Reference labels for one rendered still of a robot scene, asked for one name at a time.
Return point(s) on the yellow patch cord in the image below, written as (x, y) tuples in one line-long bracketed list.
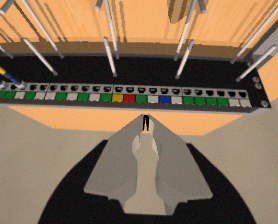
[(5, 73)]

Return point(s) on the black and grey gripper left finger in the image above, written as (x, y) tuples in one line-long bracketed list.
[(108, 171)]

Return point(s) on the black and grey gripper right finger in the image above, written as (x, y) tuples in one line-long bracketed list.
[(184, 174)]

